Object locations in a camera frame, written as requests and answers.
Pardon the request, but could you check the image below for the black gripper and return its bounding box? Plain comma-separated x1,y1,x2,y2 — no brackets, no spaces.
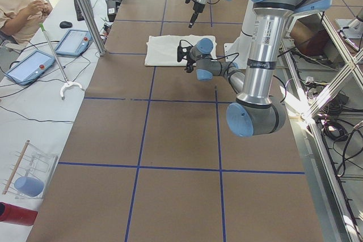
184,57,196,73
188,2,205,28

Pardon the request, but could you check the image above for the white long-sleeve cat shirt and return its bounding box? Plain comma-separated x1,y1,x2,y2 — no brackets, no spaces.
145,35,217,67

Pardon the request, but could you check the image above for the black box white label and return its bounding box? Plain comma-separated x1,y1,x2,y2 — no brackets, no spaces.
106,0,117,22

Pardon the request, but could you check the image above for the black keyboard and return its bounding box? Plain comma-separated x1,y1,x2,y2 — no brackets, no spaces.
73,0,91,22

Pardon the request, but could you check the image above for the brown cardboard box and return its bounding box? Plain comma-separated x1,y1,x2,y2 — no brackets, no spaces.
290,20,323,57

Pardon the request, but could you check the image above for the far blue teach pendant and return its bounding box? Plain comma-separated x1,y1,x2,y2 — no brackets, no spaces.
55,29,92,57

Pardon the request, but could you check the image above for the blue teach pendant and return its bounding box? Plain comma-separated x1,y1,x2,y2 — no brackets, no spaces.
5,50,56,85
55,29,92,57

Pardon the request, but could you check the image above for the white reacher grabber stick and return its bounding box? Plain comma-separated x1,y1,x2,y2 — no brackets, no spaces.
39,23,84,100

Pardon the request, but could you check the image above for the black computer mouse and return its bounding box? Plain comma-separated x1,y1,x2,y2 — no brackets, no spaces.
59,21,73,29

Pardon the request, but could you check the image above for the near blue teach pendant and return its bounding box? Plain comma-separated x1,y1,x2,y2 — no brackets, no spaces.
5,50,56,85

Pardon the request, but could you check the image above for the person in beige shirt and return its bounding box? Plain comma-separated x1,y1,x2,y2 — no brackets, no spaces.
1,0,53,45

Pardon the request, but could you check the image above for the clear acrylic drying rack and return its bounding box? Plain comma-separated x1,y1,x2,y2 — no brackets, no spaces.
1,140,58,199

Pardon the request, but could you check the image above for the light blue cup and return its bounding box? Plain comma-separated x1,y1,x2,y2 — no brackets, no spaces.
14,176,44,197

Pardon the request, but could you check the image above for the red cylinder bottle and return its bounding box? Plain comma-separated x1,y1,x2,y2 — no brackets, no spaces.
1,202,38,226

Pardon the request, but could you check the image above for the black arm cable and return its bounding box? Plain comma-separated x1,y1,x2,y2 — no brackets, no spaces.
209,52,240,78

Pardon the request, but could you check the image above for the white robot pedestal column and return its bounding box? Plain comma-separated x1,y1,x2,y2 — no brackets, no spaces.
224,0,256,69

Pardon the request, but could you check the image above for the aluminium frame post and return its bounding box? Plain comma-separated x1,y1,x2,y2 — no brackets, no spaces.
77,0,105,56

